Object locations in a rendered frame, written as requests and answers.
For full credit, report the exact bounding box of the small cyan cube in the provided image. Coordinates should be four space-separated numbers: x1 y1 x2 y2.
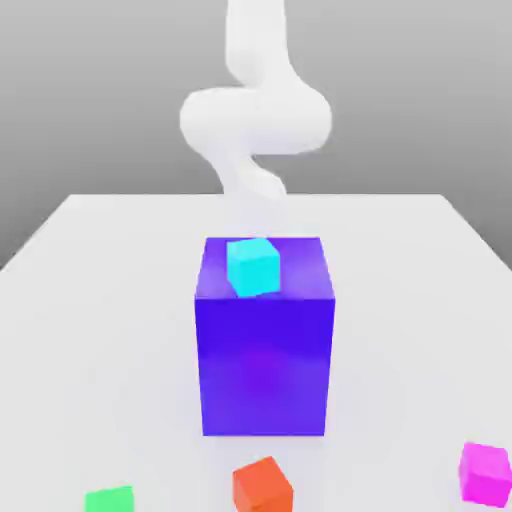
225 237 281 299

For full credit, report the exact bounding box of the large purple box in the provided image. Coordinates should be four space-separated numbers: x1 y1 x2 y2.
193 236 336 438

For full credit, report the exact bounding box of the small green cube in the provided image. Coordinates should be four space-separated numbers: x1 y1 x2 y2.
84 485 135 512

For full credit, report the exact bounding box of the small magenta cube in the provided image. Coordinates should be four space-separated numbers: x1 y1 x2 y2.
458 441 512 509

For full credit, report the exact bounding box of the small orange cube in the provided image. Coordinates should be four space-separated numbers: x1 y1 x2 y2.
232 455 295 512

